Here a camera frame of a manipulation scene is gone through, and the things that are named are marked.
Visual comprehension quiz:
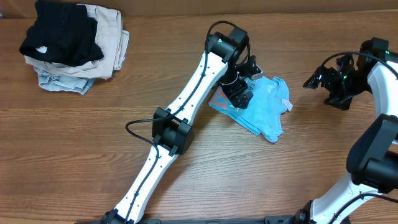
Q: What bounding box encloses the light blue printed t-shirt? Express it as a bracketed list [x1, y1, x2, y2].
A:
[209, 77, 293, 143]

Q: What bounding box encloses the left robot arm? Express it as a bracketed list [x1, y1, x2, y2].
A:
[100, 26, 255, 224]

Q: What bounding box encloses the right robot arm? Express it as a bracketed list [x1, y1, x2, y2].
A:
[264, 37, 397, 223]

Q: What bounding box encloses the beige folded garment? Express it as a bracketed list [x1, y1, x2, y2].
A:
[25, 4, 129, 80]

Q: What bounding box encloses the black folded garment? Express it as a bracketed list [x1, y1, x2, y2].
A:
[19, 1, 103, 67]

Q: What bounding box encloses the light denim folded garment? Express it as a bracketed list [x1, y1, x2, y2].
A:
[34, 67, 95, 95]

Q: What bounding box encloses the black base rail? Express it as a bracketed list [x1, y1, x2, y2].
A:
[74, 214, 299, 224]

